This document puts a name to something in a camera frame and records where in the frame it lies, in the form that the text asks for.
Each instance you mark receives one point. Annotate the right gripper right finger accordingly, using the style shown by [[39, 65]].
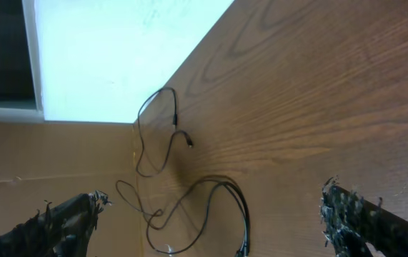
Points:
[[351, 223]]

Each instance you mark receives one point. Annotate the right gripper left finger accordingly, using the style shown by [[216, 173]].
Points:
[[64, 230]]

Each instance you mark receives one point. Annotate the brown cardboard panel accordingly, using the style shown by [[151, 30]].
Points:
[[43, 165]]

